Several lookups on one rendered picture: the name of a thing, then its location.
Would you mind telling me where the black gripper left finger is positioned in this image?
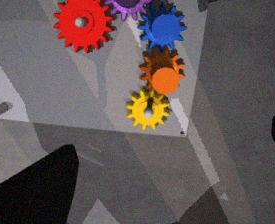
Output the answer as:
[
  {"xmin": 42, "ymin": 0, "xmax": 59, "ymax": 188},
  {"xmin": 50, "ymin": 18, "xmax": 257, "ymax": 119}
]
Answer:
[{"xmin": 0, "ymin": 144, "xmax": 78, "ymax": 224}]

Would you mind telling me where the red gear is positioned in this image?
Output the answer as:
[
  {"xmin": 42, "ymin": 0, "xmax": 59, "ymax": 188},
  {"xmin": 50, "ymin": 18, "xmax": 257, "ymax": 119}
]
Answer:
[{"xmin": 52, "ymin": 0, "xmax": 116, "ymax": 53}]

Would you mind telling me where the dark blue gear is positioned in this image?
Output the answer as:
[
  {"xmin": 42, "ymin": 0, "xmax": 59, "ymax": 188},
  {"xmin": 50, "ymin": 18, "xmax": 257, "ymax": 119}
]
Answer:
[{"xmin": 137, "ymin": 2, "xmax": 186, "ymax": 53}]

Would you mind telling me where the yellow gear with black stripe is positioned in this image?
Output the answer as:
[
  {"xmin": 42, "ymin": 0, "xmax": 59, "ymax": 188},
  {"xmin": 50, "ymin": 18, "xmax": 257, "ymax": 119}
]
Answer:
[{"xmin": 126, "ymin": 87, "xmax": 170, "ymax": 129}]

